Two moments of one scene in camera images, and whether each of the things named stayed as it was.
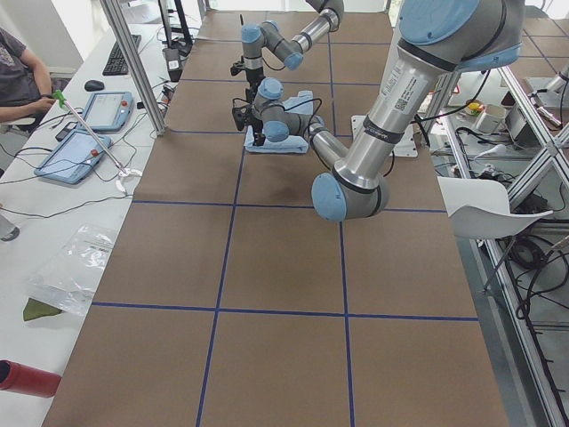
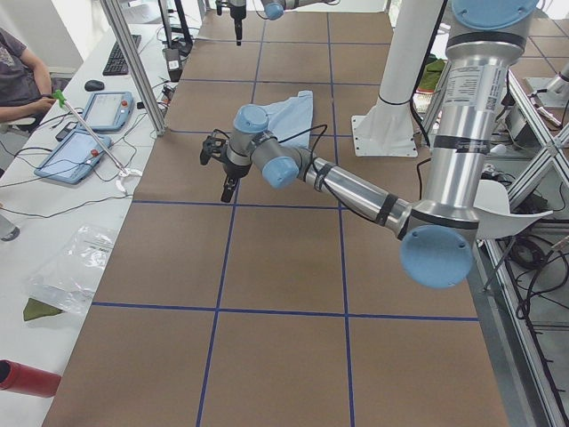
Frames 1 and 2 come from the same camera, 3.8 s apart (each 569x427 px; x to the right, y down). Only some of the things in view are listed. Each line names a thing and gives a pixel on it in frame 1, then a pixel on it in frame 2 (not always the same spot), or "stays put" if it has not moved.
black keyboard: [117, 64] stays put
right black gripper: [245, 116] → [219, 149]
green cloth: [36, 309] stays put
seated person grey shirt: [24, 86] stays put
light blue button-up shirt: [294, 144] stays put
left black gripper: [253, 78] → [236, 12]
